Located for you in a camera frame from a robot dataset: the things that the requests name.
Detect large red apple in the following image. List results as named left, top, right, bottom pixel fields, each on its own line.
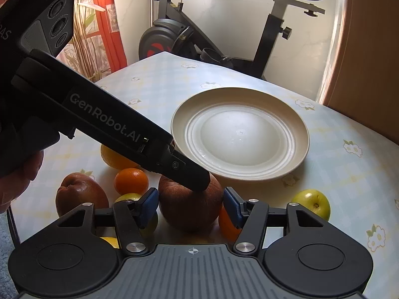
left=158, top=175, right=223, bottom=231

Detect floral checked tablecloth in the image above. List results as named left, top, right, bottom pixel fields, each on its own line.
left=11, top=52, right=398, bottom=298

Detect wooden headboard panel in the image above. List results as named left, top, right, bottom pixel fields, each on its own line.
left=320, top=0, right=398, bottom=143

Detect large yellow orange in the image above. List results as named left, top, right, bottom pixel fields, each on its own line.
left=100, top=145, right=139, bottom=170

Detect cream round plate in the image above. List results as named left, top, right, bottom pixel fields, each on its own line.
left=170, top=87, right=310, bottom=182

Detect yellow fruit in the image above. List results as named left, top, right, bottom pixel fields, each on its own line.
left=101, top=236, right=120, bottom=249

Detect black exercise bike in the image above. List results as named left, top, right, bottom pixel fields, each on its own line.
left=138, top=0, right=327, bottom=80

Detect yellow-green apple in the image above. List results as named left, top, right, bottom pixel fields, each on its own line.
left=114, top=192, right=159, bottom=236

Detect small orange mandarin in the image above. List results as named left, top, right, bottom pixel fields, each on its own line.
left=114, top=168, right=149, bottom=195

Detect red patterned curtain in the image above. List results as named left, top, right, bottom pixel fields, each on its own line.
left=1, top=0, right=127, bottom=82

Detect green apple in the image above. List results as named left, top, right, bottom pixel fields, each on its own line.
left=291, top=189, right=331, bottom=221

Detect person's left hand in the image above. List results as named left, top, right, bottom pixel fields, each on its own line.
left=1, top=150, right=44, bottom=213

